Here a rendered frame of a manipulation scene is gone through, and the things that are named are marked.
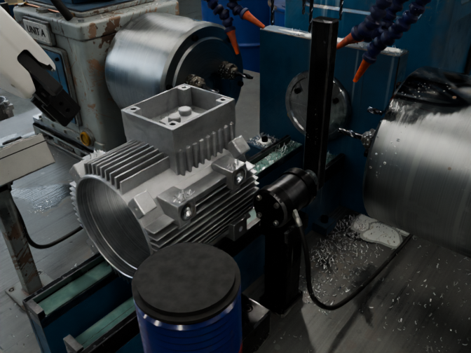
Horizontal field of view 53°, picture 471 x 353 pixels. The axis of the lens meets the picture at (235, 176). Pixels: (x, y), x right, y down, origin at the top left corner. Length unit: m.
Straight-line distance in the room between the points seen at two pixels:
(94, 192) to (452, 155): 0.48
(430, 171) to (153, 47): 0.57
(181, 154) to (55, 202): 0.57
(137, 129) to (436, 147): 0.39
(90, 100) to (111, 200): 0.44
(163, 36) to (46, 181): 0.48
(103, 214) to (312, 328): 0.37
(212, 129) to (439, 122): 0.29
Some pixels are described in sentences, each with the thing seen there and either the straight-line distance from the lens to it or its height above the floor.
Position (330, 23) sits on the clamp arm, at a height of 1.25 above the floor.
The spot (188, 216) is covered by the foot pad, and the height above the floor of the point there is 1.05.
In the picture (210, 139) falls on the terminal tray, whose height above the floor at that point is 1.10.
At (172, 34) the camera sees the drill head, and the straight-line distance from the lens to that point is 0.95.
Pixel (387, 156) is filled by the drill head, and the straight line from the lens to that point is 0.66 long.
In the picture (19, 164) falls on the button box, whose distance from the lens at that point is 0.76.
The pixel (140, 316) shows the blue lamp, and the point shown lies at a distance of 0.27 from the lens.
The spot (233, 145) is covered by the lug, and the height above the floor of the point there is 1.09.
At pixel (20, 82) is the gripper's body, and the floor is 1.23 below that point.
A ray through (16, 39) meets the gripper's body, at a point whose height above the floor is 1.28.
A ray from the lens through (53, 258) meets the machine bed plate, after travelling 0.97.
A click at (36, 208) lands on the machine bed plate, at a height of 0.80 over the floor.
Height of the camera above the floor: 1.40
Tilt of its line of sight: 32 degrees down
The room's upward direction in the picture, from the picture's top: 2 degrees counter-clockwise
